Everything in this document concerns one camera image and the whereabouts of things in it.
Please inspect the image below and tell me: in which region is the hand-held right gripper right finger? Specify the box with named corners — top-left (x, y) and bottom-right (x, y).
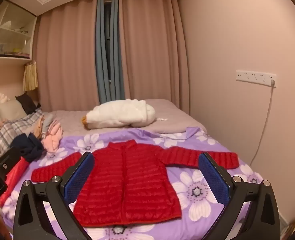
top-left (198, 152), bottom-right (281, 240)

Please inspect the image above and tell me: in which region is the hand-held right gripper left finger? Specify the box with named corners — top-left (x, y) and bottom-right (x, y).
top-left (13, 151), bottom-right (95, 240)

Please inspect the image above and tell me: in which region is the red puffer jacket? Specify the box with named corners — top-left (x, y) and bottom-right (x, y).
top-left (31, 140), bottom-right (239, 228)

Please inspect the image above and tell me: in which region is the red cloth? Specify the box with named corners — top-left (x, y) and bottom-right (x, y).
top-left (0, 159), bottom-right (30, 205)

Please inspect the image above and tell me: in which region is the purple floral bedsheet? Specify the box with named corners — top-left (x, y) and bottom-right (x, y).
top-left (0, 127), bottom-right (264, 240)

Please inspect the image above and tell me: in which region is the navy garment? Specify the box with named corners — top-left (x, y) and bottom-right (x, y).
top-left (10, 133), bottom-right (47, 162)

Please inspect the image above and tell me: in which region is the pink garment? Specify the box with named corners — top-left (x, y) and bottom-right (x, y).
top-left (41, 120), bottom-right (64, 154)

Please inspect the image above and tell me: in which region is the plaid cloth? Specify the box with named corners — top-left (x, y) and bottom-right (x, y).
top-left (0, 110), bottom-right (44, 153)

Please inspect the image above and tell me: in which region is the grey garment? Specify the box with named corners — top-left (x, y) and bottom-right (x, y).
top-left (42, 115), bottom-right (54, 133)

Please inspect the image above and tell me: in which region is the beige pillow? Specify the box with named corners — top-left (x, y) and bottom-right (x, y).
top-left (0, 100), bottom-right (28, 123)

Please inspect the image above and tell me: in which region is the white fluffy towel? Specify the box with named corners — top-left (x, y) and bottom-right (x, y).
top-left (81, 99), bottom-right (156, 130)

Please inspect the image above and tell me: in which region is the grey bed cover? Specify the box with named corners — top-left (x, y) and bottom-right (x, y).
top-left (41, 98), bottom-right (208, 140)

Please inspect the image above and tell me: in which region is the black cloth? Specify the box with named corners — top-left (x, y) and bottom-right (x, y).
top-left (15, 93), bottom-right (41, 115)

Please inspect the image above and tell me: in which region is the yellow striped small curtain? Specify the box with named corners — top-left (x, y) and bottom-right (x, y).
top-left (23, 60), bottom-right (38, 91)

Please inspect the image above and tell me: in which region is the blue-grey curtain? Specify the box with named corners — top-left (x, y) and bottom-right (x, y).
top-left (95, 0), bottom-right (125, 101)

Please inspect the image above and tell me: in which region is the dark window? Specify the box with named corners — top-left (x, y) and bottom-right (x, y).
top-left (103, 1), bottom-right (113, 98)

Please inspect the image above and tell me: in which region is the white shelf unit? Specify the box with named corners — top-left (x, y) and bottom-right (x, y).
top-left (0, 0), bottom-right (37, 62)

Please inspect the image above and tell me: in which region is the white power cable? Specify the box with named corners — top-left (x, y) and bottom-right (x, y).
top-left (249, 85), bottom-right (273, 167)

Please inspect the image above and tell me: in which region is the white wall socket strip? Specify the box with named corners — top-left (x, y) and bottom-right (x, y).
top-left (236, 70), bottom-right (277, 88)

